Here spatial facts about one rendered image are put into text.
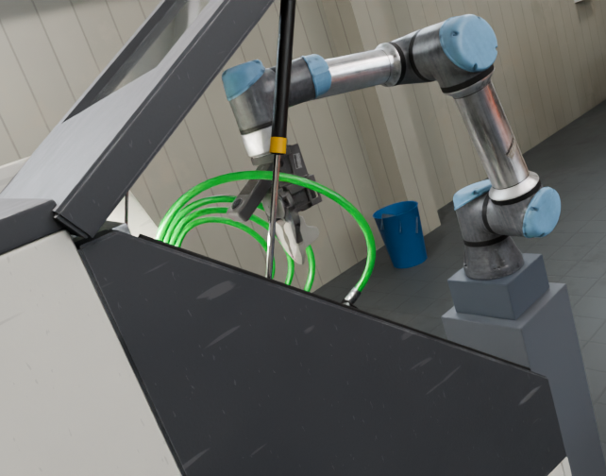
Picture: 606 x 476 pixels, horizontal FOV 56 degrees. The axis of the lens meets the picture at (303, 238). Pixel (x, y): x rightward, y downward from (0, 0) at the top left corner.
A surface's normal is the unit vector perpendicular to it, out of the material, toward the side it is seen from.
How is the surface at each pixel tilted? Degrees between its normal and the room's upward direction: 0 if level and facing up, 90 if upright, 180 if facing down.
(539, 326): 90
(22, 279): 90
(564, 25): 90
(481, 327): 90
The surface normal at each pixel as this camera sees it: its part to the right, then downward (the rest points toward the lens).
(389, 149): -0.72, 0.41
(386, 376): 0.54, 0.06
